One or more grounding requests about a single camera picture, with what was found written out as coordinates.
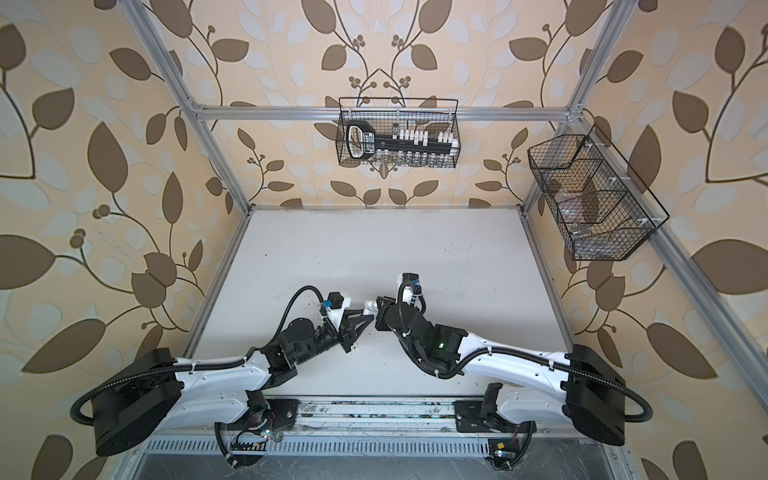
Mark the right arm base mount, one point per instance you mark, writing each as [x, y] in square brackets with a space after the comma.
[482, 416]

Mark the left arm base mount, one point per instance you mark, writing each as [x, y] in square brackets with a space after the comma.
[274, 414]

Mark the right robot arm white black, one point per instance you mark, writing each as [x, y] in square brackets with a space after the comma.
[525, 385]

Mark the back wire basket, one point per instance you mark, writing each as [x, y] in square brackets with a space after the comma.
[433, 113]

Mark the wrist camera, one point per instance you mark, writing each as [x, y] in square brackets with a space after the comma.
[409, 288]
[333, 308]

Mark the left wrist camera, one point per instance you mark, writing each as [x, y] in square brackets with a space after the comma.
[333, 308]

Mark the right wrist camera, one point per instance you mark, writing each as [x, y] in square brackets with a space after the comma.
[409, 288]

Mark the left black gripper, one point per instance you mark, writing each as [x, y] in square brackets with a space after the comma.
[349, 332]

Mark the black tool rack with handle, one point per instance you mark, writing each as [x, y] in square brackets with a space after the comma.
[361, 140]

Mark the right wire basket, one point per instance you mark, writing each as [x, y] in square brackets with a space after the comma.
[604, 212]

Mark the white round charging case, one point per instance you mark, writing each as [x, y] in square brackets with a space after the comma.
[370, 307]

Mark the wire basket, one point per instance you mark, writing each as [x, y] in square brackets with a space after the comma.
[604, 212]
[433, 113]

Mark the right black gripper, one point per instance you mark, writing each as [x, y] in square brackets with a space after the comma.
[383, 314]

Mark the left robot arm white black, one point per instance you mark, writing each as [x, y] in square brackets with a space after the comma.
[159, 392]

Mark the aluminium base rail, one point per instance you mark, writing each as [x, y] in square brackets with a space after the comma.
[402, 416]

